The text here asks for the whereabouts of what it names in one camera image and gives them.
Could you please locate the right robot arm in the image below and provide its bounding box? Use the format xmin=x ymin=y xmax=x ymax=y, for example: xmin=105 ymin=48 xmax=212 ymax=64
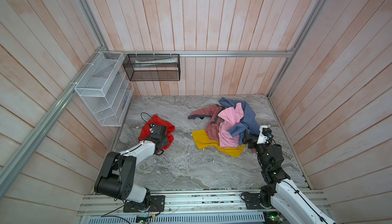
xmin=240 ymin=127 xmax=335 ymax=224

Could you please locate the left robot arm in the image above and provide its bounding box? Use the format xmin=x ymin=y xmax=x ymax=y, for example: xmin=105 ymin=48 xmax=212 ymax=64
xmin=94 ymin=124 xmax=169 ymax=210

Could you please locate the white wire mesh shelf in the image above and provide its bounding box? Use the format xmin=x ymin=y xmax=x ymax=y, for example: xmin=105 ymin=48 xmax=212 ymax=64
xmin=75 ymin=51 xmax=134 ymax=127

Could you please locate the aluminium frame rail left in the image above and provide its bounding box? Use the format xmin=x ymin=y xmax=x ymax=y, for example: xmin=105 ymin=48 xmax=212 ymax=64
xmin=1 ymin=46 xmax=107 ymax=198

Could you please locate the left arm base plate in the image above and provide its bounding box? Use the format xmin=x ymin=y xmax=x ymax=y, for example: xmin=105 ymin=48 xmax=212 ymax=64
xmin=123 ymin=195 xmax=165 ymax=213

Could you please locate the blue checkered cloth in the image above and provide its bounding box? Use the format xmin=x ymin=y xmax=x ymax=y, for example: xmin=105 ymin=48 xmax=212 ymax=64
xmin=219 ymin=98 xmax=260 ymax=145

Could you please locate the yellow cloth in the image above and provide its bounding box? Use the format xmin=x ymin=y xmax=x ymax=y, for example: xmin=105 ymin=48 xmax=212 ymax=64
xmin=192 ymin=130 xmax=246 ymax=158

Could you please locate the aluminium frame rail back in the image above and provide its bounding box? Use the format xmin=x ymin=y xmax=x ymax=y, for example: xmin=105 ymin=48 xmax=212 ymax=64
xmin=110 ymin=50 xmax=294 ymax=57

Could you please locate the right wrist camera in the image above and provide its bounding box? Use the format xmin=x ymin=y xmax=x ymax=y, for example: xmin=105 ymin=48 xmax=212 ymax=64
xmin=257 ymin=125 xmax=273 ymax=144

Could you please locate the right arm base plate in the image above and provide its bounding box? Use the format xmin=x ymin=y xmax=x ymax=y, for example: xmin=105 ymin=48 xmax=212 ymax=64
xmin=241 ymin=192 xmax=272 ymax=210

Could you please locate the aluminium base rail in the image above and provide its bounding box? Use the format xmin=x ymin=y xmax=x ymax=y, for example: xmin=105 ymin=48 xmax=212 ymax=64
xmin=76 ymin=189 xmax=333 ymax=224

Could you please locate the aluminium frame rail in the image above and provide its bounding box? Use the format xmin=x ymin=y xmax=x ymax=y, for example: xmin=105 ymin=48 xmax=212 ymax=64
xmin=110 ymin=50 xmax=294 ymax=57
xmin=1 ymin=46 xmax=107 ymax=198

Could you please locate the black mesh basket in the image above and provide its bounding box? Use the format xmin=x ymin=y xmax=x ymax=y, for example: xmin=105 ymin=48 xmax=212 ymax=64
xmin=122 ymin=53 xmax=181 ymax=82

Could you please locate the pink cloth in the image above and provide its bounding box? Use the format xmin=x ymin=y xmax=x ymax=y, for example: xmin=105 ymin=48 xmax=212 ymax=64
xmin=218 ymin=102 xmax=244 ymax=148

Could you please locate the maroon cloth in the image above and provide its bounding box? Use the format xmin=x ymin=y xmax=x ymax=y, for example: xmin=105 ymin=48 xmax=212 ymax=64
xmin=188 ymin=104 xmax=225 ymax=141

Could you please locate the red cloth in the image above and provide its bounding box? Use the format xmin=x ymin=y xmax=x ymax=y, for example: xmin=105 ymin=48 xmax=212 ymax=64
xmin=138 ymin=115 xmax=175 ymax=150

